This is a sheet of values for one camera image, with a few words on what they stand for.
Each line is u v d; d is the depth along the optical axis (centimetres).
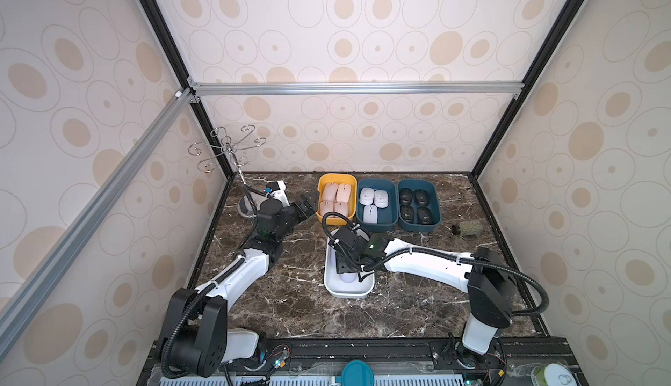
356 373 65
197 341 41
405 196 108
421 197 109
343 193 109
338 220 73
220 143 109
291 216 73
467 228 98
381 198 107
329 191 110
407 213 103
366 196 109
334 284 87
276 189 74
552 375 67
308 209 74
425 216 102
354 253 62
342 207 105
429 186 110
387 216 106
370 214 103
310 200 74
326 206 106
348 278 81
